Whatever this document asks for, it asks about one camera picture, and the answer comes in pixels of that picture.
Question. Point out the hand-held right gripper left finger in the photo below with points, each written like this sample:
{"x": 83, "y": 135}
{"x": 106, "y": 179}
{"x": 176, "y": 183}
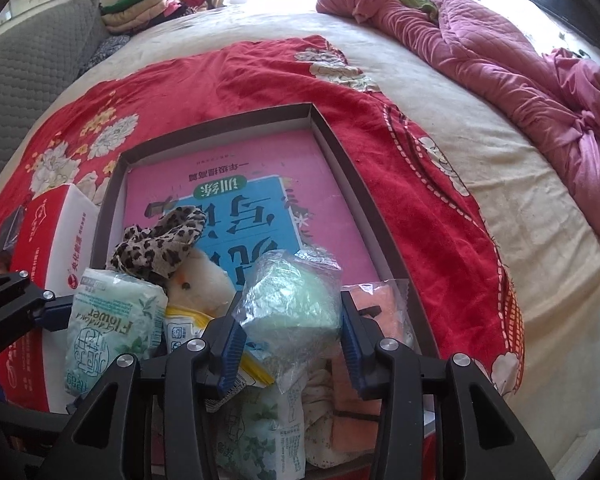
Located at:
{"x": 230, "y": 355}

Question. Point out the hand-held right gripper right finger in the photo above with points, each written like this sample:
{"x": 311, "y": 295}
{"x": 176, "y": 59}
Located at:
{"x": 352, "y": 342}

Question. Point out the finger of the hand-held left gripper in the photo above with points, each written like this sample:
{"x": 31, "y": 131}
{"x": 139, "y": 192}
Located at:
{"x": 30, "y": 417}
{"x": 60, "y": 316}

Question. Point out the green print tissue packet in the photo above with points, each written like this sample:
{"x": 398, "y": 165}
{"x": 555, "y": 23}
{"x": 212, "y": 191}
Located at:
{"x": 110, "y": 330}

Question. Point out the green towel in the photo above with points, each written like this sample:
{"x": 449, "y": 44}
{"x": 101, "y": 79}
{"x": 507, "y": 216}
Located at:
{"x": 290, "y": 305}

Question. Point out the leopard print scrunchie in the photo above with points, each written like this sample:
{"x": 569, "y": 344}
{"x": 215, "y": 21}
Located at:
{"x": 155, "y": 250}

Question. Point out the pink towel in plastic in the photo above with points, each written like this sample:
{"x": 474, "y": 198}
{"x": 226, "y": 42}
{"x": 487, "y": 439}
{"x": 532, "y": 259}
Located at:
{"x": 385, "y": 310}

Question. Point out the yellow zip plastic bag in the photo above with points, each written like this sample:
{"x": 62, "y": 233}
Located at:
{"x": 180, "y": 330}

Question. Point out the red and white carton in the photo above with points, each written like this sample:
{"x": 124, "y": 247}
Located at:
{"x": 55, "y": 255}

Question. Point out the floral cloth packet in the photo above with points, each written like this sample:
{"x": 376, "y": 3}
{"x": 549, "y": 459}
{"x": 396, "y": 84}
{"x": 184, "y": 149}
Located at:
{"x": 320, "y": 410}

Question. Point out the cream plush toy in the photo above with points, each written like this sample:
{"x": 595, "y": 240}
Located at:
{"x": 202, "y": 280}

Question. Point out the leaf print tissue packet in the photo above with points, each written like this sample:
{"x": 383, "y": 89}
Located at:
{"x": 260, "y": 435}

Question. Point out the salmon folded towel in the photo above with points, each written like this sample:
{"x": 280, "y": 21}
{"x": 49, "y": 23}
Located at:
{"x": 355, "y": 430}

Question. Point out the pink book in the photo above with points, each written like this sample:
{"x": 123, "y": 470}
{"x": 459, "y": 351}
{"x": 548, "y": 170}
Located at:
{"x": 220, "y": 170}

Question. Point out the beige bed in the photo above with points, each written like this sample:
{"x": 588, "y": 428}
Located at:
{"x": 530, "y": 200}

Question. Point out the grey quilted cushion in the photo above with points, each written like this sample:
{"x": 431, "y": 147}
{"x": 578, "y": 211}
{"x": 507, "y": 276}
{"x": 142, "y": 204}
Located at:
{"x": 30, "y": 70}

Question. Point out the dark patterned pillow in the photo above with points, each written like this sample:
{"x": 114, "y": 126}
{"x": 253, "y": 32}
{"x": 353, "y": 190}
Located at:
{"x": 105, "y": 52}

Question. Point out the red floral blanket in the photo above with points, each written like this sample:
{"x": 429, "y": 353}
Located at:
{"x": 260, "y": 75}

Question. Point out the pink quilt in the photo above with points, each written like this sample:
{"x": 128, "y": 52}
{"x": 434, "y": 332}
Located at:
{"x": 495, "y": 55}

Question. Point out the stack of folded clothes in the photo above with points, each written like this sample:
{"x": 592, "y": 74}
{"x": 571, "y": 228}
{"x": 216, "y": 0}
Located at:
{"x": 145, "y": 5}

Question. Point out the wall television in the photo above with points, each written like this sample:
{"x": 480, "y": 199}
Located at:
{"x": 565, "y": 0}

